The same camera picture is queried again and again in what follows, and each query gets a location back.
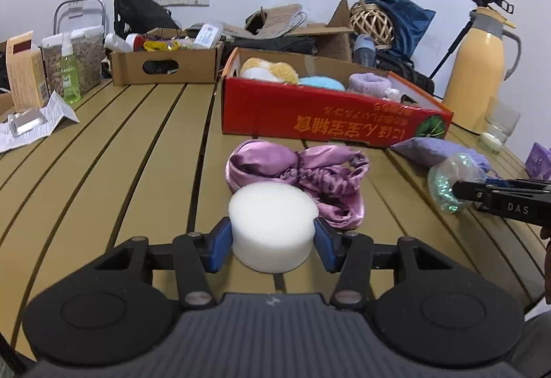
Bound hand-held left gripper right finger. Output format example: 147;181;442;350
313;217;463;311

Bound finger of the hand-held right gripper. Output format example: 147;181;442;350
486;177;551;192
451;180;496;203

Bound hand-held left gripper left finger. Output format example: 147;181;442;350
88;217;233;310

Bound clear iridescent ball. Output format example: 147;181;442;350
427;153;487;215

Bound white round foam sponge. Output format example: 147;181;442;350
228;182;320;274

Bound red cardboard box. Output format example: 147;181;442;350
220;46;454;149

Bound yellow plush toy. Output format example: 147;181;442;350
239;56;300;85

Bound person's right forearm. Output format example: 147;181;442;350
540;225;551;305

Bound purple tissue box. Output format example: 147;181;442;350
526;142;551;181

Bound lavender cloth pouch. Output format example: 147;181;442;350
389;136;493;178

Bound clear drinking glass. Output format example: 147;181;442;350
480;96;521;155

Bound purple satin scrunchie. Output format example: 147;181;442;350
225;139;371;231

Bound yellow thermos jug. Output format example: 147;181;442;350
443;7;522;134

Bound person's leg in light pants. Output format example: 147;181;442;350
503;309;551;374

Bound black bags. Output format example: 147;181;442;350
374;51;435;95

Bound pale purple fluffy cloth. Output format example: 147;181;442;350
348;72;394;97

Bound dark blue cloth bag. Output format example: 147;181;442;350
376;0;436;60

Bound brown cardboard tray box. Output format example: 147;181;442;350
110;40;225;86

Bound wicker ball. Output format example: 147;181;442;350
349;0;394;46

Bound open brown cardboard box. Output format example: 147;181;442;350
284;0;358;62

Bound white paper leaflet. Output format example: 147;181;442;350
0;91;80;154

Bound small white box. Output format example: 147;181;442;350
192;21;225;49

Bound green pump bottle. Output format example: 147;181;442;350
59;33;82;104

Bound white plastic bottle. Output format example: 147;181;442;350
104;33;134;53

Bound clear grain container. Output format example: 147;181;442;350
41;26;105;99

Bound small clear case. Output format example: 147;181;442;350
8;108;47;138

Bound beige boot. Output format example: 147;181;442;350
245;3;307;39

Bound black trolley bag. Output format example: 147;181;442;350
117;0;179;32

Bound brown paper carton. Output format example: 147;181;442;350
5;30;49;112

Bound metal folding stool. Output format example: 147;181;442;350
53;0;107;36

